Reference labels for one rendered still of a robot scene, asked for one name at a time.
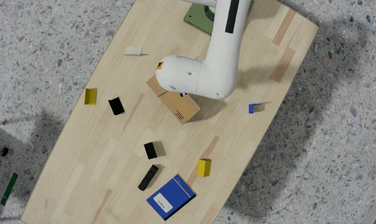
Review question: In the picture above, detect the black stapler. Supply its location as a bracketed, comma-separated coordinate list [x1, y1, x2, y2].
[138, 165, 158, 191]

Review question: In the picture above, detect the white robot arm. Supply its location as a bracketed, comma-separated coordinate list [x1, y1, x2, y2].
[156, 0, 251, 100]

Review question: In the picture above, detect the blue notebook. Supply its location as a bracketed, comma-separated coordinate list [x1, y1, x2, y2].
[146, 174, 196, 221]

